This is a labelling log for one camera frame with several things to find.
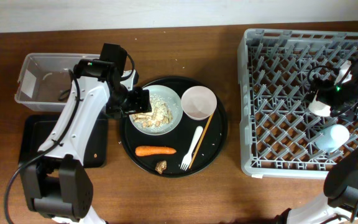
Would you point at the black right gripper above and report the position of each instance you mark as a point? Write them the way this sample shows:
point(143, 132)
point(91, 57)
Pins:
point(349, 112)

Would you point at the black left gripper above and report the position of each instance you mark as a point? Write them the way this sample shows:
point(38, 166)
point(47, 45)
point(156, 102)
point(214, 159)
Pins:
point(141, 104)

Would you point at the cream paper cup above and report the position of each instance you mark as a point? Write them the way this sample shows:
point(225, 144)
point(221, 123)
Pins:
point(318, 108)

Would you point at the blue plastic cup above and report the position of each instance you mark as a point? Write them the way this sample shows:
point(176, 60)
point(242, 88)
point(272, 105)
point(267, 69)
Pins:
point(332, 138)

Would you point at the grey plate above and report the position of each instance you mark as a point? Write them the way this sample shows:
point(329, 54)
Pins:
point(173, 102)

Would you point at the white bowl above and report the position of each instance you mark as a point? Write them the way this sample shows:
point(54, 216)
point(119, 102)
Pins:
point(199, 102)

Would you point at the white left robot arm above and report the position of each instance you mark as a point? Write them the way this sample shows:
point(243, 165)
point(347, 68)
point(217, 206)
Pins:
point(54, 179)

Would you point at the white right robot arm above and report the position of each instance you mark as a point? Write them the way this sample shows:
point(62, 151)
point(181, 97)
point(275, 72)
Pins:
point(339, 201)

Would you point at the grey dishwasher rack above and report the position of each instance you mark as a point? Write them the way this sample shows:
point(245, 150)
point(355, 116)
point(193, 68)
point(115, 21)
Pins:
point(277, 131)

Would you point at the clear plastic waste bin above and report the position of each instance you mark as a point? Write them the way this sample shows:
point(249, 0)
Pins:
point(44, 78)

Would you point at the rice and peanut shells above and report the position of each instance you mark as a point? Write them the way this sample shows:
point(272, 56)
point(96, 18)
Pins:
point(159, 116)

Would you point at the orange carrot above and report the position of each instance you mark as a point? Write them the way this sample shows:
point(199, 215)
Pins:
point(153, 150)

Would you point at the round black serving tray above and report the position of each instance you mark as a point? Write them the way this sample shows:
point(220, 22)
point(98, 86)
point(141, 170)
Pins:
point(180, 140)

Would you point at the brown food scrap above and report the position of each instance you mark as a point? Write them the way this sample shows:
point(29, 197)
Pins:
point(161, 166)

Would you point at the white plastic fork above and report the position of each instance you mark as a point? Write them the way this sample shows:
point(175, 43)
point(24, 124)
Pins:
point(188, 157)

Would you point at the wooden chopstick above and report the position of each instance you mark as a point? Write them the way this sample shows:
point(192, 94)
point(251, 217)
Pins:
point(200, 141)

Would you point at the black rectangular tray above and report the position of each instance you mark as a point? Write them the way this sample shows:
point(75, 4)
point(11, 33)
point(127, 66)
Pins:
point(37, 127)

